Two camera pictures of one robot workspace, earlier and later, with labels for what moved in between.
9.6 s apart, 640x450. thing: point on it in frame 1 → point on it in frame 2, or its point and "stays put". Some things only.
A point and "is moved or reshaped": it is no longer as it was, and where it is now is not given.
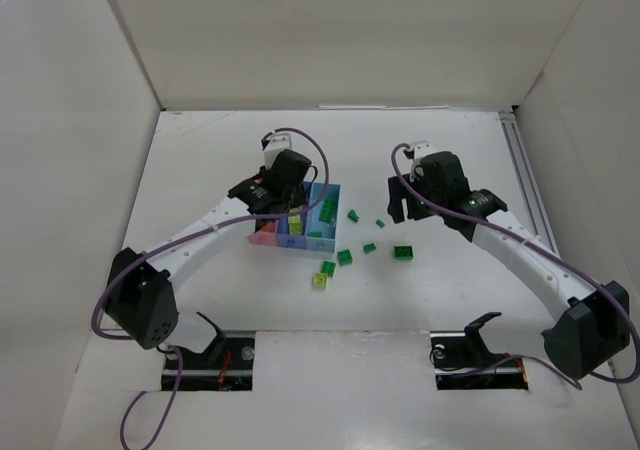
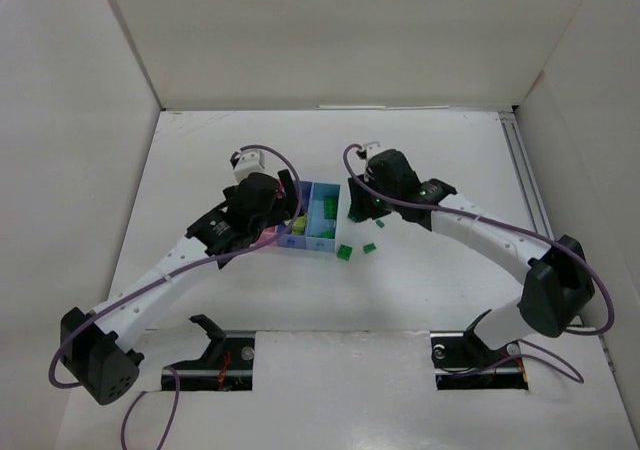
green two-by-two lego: (345, 257) is moved or reshaped
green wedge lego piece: (352, 215) stays put
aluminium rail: (514, 139) stays put
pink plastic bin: (265, 238) stays put
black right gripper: (400, 196) → (360, 198)
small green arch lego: (369, 248) stays put
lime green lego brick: (319, 280) → (299, 225)
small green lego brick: (328, 267) → (330, 234)
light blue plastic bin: (321, 236) stays put
